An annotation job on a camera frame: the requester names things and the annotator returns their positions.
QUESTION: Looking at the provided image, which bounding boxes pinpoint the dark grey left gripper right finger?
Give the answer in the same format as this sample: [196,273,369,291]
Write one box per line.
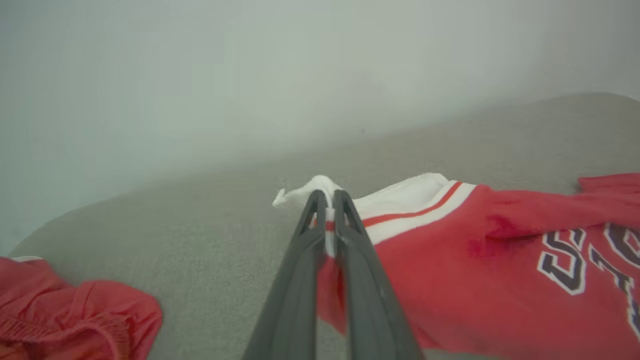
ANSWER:
[332,189,426,360]

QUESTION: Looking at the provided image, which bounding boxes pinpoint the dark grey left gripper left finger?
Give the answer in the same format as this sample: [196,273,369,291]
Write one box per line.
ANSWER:
[242,189,329,360]

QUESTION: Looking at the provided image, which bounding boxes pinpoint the red Bulls basketball jersey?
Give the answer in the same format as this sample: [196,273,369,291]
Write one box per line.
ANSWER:
[272,172,640,352]

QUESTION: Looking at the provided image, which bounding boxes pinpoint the red shorts with white stripes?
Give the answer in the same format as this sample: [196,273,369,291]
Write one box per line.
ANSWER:
[0,256,164,360]

